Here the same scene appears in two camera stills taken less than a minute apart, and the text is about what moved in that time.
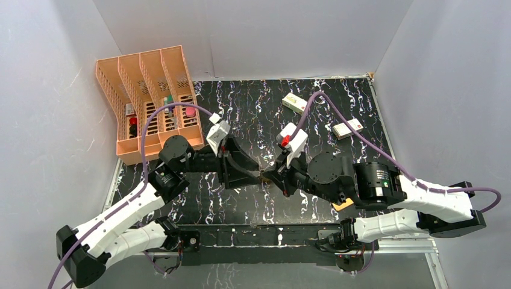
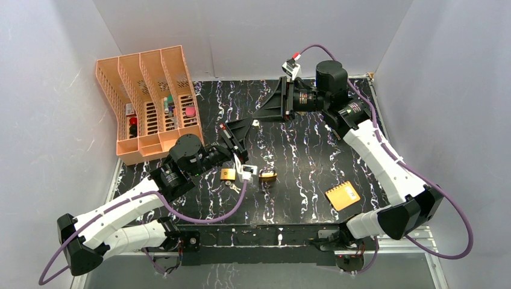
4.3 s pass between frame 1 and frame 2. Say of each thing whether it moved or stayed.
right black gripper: moved
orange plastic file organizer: stayed
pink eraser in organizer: stayed
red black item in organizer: stayed
